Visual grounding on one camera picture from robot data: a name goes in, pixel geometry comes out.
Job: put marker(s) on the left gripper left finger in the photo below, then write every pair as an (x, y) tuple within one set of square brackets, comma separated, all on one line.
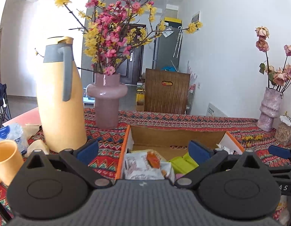
[(77, 162)]

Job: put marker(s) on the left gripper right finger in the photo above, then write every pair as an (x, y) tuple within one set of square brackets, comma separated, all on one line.
[(209, 161)]

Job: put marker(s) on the green snack packet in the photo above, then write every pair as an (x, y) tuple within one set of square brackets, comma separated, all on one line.
[(184, 164)]

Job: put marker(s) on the oat crisp snack packet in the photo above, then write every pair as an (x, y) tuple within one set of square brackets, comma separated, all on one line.
[(147, 165)]

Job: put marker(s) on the red cardboard snack box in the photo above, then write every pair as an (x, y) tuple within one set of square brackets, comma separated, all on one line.
[(170, 143)]

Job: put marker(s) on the crumpled paper cup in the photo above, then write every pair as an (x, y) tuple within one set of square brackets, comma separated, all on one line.
[(37, 145)]

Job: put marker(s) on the patterned red tablecloth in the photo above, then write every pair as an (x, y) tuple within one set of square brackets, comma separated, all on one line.
[(241, 192)]

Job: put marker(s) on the fallen yellow petals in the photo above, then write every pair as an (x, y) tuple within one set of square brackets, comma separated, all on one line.
[(250, 140)]

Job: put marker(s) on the yellow thermos jug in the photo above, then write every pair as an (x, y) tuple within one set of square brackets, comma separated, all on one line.
[(60, 96)]

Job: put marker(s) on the textured pink vase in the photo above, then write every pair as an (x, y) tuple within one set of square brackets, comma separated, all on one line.
[(269, 109)]

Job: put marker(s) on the yellow ceramic mug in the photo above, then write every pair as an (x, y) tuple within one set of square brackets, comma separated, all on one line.
[(10, 161)]

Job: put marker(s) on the pink glass vase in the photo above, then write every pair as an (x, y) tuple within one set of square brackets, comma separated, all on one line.
[(107, 91)]

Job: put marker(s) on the wooden chair back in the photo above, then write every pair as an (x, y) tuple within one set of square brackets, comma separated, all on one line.
[(166, 91)]

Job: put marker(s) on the dried pink roses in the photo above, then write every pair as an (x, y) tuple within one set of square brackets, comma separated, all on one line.
[(277, 63)]

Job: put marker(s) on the dark entrance door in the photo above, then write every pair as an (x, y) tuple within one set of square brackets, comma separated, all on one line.
[(130, 69)]

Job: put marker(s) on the grey refrigerator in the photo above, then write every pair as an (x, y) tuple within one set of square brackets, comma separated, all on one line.
[(167, 47)]

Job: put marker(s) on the red yellow blossom branches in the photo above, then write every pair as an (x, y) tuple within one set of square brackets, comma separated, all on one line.
[(110, 35)]

